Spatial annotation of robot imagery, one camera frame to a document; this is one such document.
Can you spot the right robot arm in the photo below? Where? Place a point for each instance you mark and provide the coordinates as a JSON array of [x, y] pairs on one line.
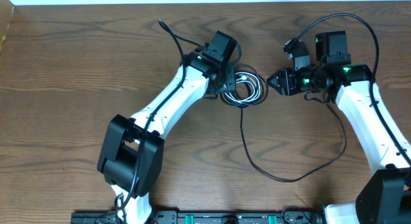
[[386, 197]]

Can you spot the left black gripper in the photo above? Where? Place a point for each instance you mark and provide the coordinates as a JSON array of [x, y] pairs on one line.
[[233, 85]]

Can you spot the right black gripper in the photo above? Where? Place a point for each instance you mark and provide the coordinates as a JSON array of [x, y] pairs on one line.
[[286, 77]]

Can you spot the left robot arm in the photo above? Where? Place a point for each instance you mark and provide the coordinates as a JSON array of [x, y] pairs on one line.
[[132, 151]]

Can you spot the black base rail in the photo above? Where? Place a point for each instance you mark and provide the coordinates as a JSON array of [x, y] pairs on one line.
[[174, 217]]

